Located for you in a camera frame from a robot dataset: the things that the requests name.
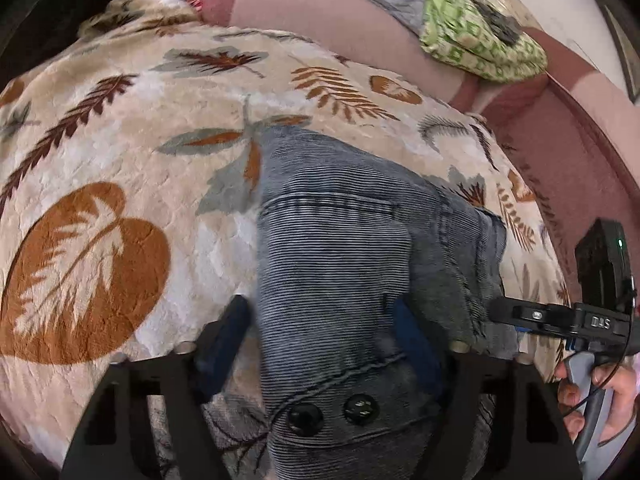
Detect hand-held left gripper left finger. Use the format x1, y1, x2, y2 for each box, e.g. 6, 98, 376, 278
60, 294, 253, 480

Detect dark object on green cloth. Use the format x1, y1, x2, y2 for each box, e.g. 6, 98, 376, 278
470, 0, 523, 46

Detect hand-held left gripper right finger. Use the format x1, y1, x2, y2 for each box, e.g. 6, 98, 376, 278
392, 297, 583, 480

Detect leaf print beige blanket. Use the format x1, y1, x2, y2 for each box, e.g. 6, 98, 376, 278
0, 0, 571, 480

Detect thin black cable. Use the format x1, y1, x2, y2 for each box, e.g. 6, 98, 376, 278
562, 275, 637, 418

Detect black cloth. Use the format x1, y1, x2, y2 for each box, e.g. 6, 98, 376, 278
10, 0, 118, 81

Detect person's right hand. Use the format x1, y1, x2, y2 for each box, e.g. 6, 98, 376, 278
554, 352, 640, 447

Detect grey-blue denim pants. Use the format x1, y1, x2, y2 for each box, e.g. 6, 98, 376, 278
255, 125, 521, 480

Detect pink sofa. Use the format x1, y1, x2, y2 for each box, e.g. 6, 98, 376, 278
200, 0, 631, 311

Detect green patterned cloth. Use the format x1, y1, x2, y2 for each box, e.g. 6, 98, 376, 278
415, 0, 548, 83

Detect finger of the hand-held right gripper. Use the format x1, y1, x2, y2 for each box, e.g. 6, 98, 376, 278
488, 296, 577, 335

